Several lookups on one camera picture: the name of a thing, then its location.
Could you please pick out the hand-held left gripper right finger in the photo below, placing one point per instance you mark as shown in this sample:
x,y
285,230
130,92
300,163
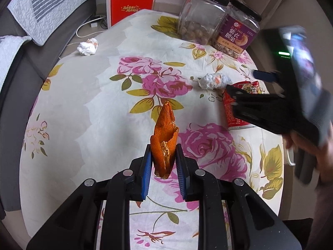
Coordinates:
x,y
180,174

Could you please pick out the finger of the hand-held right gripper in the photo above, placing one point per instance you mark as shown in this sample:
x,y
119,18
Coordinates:
x,y
265,76
260,109

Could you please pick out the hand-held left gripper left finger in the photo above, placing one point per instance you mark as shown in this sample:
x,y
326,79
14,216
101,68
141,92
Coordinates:
x,y
146,174

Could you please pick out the red snack packet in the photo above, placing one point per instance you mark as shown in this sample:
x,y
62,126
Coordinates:
x,y
248,87

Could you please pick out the orange peel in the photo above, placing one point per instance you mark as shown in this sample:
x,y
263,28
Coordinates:
x,y
164,135

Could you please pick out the person's right forearm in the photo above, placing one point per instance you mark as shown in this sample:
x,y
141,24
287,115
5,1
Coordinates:
x,y
324,213

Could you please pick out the person's right hand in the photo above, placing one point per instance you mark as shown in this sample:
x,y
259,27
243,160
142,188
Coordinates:
x,y
307,147

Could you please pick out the purple-labelled nut jar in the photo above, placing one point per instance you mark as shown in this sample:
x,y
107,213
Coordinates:
x,y
231,35

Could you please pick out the crumpled tissue with orange print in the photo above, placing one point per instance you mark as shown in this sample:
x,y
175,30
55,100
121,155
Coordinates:
x,y
212,81

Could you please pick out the clear jar with black lid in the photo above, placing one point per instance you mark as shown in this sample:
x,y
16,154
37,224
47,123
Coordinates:
x,y
200,15

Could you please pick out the floral tablecloth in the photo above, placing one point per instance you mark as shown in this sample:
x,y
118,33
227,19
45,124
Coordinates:
x,y
91,96

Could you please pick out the small crumpled white tissue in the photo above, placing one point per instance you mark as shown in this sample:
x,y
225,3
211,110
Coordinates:
x,y
85,48

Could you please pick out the dark grey sofa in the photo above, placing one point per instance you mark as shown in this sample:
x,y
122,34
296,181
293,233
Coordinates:
x,y
15,101

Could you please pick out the red cardboard box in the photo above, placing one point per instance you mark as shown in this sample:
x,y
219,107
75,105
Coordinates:
x,y
132,5

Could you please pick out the white quilted towel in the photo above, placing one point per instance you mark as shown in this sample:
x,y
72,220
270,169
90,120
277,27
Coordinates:
x,y
13,54

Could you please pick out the grey striped cushion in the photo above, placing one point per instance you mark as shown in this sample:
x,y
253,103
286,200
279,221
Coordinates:
x,y
46,7

